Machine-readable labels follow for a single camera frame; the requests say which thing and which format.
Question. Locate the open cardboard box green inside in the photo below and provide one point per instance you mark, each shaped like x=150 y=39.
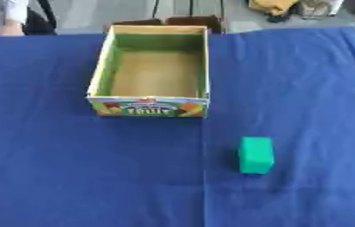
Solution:
x=154 y=74

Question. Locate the green rectangular block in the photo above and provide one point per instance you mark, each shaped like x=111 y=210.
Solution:
x=255 y=155

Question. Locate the brown wooden chair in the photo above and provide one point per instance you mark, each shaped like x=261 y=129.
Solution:
x=186 y=20

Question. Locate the yellow bag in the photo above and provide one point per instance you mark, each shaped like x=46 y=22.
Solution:
x=272 y=6

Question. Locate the black bag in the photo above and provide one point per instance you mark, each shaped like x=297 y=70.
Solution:
x=41 y=22

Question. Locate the person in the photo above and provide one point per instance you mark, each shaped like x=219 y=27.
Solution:
x=2 y=17

